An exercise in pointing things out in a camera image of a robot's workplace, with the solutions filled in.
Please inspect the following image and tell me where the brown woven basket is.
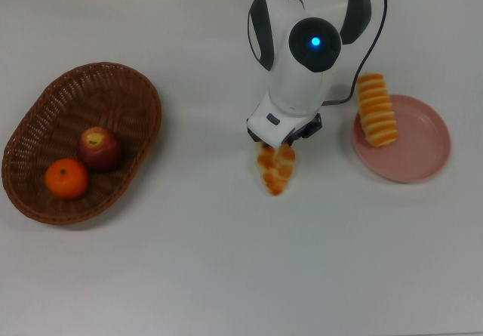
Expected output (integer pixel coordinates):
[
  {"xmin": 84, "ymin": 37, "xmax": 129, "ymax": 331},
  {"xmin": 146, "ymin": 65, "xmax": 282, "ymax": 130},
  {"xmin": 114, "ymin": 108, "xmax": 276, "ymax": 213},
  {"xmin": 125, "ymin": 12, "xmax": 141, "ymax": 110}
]
[{"xmin": 1, "ymin": 62, "xmax": 163, "ymax": 227}]

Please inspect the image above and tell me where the orange toy mandarin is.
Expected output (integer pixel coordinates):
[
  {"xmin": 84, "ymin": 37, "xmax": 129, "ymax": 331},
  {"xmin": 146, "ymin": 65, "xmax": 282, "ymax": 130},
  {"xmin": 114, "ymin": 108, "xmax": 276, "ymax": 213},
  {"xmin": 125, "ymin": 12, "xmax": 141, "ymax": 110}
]
[{"xmin": 44, "ymin": 157, "xmax": 90, "ymax": 200}]

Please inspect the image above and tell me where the braided toy bread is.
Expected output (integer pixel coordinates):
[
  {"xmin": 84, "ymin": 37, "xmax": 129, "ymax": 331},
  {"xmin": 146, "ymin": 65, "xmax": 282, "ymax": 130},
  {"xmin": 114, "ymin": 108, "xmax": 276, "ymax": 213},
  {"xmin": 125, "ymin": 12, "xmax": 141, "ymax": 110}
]
[{"xmin": 254, "ymin": 143, "xmax": 297, "ymax": 196}]

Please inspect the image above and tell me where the red toy apple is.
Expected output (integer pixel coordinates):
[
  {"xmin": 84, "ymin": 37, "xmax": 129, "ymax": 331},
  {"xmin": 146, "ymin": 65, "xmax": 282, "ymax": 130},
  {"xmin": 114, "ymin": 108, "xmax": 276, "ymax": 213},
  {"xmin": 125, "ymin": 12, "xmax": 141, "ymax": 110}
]
[{"xmin": 78, "ymin": 126, "xmax": 122, "ymax": 171}]

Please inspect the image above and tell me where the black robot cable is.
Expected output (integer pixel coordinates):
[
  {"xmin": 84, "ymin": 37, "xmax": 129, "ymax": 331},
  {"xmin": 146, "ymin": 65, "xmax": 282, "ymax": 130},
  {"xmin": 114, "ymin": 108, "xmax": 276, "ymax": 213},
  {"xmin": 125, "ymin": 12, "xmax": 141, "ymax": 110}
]
[{"xmin": 320, "ymin": 0, "xmax": 389, "ymax": 106}]

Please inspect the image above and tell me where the ridged striped toy bread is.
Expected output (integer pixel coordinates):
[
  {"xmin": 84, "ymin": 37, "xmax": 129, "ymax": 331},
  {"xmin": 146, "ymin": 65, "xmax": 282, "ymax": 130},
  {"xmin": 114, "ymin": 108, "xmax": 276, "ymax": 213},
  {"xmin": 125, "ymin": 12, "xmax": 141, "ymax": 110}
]
[{"xmin": 356, "ymin": 72, "xmax": 399, "ymax": 148}]

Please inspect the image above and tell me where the pink plate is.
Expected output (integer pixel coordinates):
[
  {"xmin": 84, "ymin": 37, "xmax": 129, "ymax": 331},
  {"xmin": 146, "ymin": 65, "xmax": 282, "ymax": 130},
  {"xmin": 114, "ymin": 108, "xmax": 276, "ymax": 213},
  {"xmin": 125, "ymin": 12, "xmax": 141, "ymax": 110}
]
[{"xmin": 352, "ymin": 94, "xmax": 452, "ymax": 184}]

